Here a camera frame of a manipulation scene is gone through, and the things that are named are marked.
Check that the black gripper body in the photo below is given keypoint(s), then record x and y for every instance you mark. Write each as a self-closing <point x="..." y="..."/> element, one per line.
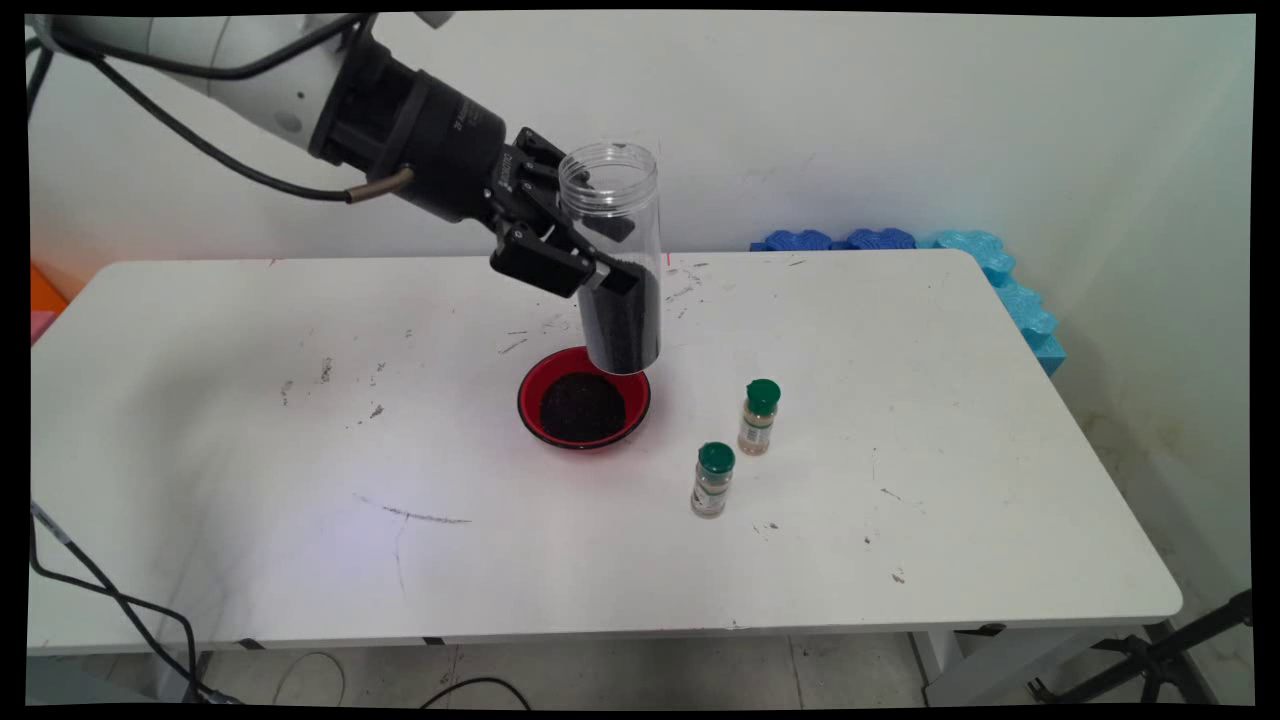
<point x="430" y="140"/>

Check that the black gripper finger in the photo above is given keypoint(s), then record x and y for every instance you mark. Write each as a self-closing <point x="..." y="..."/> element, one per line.
<point x="540" y="165"/>
<point x="540" y="260"/>

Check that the clear plastic jar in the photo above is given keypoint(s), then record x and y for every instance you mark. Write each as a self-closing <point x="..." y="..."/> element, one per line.
<point x="625" y="330"/>

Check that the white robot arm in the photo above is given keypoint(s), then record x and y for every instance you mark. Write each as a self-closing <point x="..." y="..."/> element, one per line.
<point x="250" y="80"/>

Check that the red bowl with black rim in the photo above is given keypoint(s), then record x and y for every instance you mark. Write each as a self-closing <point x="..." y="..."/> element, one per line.
<point x="531" y="400"/>

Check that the black seeds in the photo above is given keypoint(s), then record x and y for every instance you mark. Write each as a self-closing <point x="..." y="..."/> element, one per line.
<point x="580" y="410"/>

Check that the dark blue foam mat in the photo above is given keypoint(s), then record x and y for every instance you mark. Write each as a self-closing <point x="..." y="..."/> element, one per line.
<point x="795" y="241"/>
<point x="880" y="239"/>

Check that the green-lidded spice bottle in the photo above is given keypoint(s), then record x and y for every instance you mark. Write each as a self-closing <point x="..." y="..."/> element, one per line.
<point x="757" y="425"/>
<point x="711" y="485"/>

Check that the orange foam mat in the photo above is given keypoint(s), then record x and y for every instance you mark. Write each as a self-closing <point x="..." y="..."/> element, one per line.
<point x="42" y="290"/>

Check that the pink foam mat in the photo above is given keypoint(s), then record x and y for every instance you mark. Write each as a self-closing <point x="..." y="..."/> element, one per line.
<point x="40" y="325"/>

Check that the light blue foam mat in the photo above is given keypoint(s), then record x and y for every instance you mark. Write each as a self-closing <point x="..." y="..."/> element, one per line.
<point x="1025" y="315"/>

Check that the white table leg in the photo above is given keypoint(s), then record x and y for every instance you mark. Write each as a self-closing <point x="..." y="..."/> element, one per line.
<point x="990" y="665"/>

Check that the black tripod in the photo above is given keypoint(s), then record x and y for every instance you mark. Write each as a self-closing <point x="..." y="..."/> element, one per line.
<point x="1160" y="655"/>

